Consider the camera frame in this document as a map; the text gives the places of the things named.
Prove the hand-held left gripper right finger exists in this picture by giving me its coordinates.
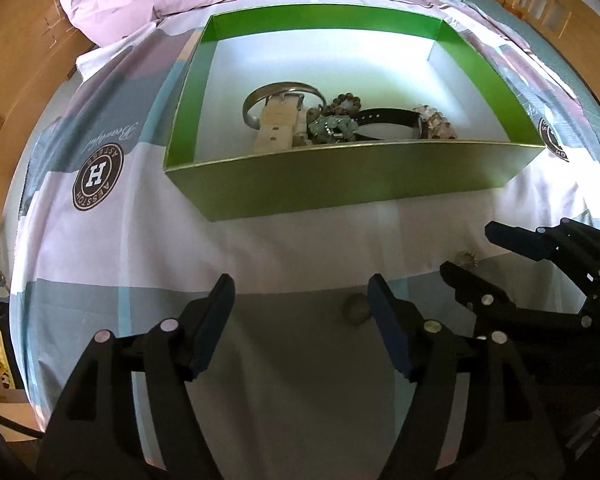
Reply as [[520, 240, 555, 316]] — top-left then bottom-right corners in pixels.
[[367, 273, 566, 480]]

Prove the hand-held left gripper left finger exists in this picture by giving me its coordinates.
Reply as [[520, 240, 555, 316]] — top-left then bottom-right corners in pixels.
[[35, 273, 237, 480]]

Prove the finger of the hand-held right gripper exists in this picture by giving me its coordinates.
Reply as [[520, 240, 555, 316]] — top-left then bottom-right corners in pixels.
[[484, 216, 600, 287], [439, 259, 597, 337]]

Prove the pink crystal bead bracelet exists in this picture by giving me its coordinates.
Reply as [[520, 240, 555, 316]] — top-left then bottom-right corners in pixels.
[[412, 104, 458, 140]]

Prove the green cardboard box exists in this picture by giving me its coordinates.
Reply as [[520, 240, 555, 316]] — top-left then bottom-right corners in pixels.
[[162, 4, 548, 222]]

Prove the green jade bracelet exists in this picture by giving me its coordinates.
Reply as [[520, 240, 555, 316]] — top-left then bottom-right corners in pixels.
[[307, 112, 361, 145]]

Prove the silver bangle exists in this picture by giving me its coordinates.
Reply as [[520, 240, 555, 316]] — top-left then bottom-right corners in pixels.
[[242, 81, 327, 128]]

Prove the brown bead bracelet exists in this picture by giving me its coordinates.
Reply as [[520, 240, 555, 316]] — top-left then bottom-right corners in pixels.
[[322, 91, 363, 116]]

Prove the printed patchwork bed sheet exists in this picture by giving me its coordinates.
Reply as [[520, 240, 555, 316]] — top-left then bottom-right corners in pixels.
[[7, 0, 600, 461]]

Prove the yellow black cloth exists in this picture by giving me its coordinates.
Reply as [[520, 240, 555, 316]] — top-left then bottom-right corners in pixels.
[[0, 265, 12, 392]]

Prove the wooden cabinet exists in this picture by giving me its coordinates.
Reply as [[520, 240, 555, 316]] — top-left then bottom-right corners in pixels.
[[500, 0, 600, 121]]

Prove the black leather strap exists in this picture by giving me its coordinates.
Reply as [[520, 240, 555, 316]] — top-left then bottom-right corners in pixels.
[[352, 107, 423, 142]]

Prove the beige strap wrist watch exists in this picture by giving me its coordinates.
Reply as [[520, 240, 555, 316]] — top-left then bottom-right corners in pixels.
[[254, 89, 311, 151]]

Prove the black cable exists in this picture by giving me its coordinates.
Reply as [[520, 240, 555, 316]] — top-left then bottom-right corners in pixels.
[[0, 400, 43, 441]]

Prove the wooden bed frame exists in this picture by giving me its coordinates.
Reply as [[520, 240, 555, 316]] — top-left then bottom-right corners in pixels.
[[0, 0, 106, 181]]

